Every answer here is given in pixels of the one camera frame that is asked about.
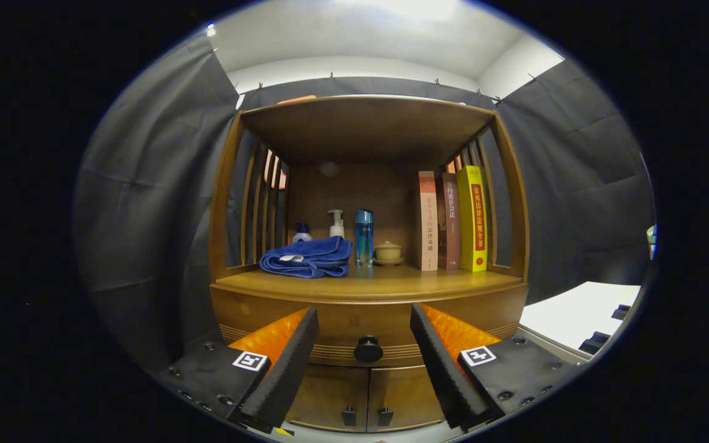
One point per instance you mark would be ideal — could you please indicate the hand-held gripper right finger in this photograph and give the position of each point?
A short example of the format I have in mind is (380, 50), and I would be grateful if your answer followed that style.
(447, 375)

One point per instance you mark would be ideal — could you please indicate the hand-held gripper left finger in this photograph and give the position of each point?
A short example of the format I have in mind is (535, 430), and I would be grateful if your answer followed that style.
(287, 369)

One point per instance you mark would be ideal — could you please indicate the black drawer knob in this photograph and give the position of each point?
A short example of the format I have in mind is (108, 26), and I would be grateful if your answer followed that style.
(368, 349)

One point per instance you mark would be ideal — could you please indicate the wooden drawer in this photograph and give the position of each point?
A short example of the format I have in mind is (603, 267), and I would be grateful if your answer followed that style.
(360, 317)

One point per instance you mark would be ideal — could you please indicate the wooden cabinet door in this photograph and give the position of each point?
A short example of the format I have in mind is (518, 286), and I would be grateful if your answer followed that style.
(336, 394)
(400, 394)

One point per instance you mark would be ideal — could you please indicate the wooden countertop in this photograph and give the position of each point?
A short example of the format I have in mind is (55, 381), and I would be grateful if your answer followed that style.
(391, 280)

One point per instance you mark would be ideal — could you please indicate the wooden cabinet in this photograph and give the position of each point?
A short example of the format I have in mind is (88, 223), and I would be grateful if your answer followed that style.
(354, 191)

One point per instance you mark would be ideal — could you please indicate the yellow black floor tape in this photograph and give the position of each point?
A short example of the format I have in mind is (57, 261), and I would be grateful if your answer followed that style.
(284, 432)

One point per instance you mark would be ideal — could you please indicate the blue folded towel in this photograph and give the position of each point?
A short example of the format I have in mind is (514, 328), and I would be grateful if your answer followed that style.
(308, 257)

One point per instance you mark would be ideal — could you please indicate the small white blue-capped bottle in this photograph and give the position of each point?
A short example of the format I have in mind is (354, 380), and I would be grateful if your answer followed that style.
(302, 234)

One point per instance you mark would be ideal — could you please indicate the beige lidded teacup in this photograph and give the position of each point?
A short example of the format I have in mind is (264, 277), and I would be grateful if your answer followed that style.
(388, 252)

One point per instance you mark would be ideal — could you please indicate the white side table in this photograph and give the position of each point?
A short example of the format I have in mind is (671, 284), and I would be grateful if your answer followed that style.
(570, 311)

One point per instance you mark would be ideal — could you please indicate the black block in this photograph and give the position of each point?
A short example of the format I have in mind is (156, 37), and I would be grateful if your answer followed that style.
(620, 312)
(594, 341)

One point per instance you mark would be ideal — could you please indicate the white pump bottle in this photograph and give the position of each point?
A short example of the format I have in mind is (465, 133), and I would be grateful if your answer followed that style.
(336, 224)

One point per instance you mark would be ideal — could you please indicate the blue glass bottle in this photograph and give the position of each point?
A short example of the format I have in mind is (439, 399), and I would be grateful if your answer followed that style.
(364, 237)

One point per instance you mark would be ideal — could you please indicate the brown book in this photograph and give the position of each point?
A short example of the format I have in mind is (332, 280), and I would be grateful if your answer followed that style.
(450, 221)

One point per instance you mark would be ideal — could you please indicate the beige orange book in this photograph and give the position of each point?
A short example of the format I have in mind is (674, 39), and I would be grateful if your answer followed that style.
(427, 221)

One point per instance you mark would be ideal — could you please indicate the yellow book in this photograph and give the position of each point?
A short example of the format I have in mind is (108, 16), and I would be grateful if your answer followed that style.
(472, 218)

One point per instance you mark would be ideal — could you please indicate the white round container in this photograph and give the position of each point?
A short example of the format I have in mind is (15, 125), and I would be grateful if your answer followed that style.
(651, 237)

